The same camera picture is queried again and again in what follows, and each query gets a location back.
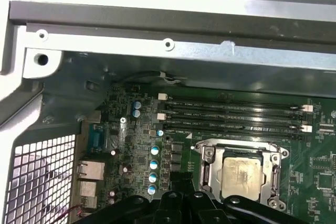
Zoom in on green motherboard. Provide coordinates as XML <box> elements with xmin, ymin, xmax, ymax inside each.
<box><xmin>78</xmin><ymin>81</ymin><xmax>336</xmax><ymax>224</ymax></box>

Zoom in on black square chip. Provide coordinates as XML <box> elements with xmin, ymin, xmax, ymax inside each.
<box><xmin>317</xmin><ymin>173</ymin><xmax>336</xmax><ymax>190</ymax></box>

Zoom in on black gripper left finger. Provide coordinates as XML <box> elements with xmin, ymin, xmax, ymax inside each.
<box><xmin>83</xmin><ymin>172</ymin><xmax>186</xmax><ymax>224</ymax></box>

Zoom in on silver USB port block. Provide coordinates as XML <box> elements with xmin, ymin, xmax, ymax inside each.
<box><xmin>78</xmin><ymin>180</ymin><xmax>98</xmax><ymax>199</ymax></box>

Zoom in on black wire white plug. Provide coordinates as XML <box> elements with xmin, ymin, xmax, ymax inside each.
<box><xmin>122</xmin><ymin>70</ymin><xmax>187</xmax><ymax>84</ymax></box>

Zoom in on silver-topped CPU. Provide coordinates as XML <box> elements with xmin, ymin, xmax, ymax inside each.
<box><xmin>222</xmin><ymin>155</ymin><xmax>265</xmax><ymax>201</ymax></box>

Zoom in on silver network port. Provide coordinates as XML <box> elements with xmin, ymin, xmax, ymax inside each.
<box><xmin>77</xmin><ymin>160</ymin><xmax>106</xmax><ymax>180</ymax></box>

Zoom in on blue-grey serial port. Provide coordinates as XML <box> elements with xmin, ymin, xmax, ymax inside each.
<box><xmin>88</xmin><ymin>123</ymin><xmax>109</xmax><ymax>154</ymax></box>

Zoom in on CPU socket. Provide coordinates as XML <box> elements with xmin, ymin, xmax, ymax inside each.
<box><xmin>195</xmin><ymin>140</ymin><xmax>291</xmax><ymax>210</ymax></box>

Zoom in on RAM slot black clips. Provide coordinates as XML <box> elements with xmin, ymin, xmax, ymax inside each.
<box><xmin>160</xmin><ymin>123</ymin><xmax>305</xmax><ymax>142</ymax></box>
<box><xmin>160</xmin><ymin>103</ymin><xmax>305</xmax><ymax>122</ymax></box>

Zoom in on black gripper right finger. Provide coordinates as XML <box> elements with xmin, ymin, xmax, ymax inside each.
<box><xmin>184</xmin><ymin>172</ymin><xmax>336</xmax><ymax>224</ymax></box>

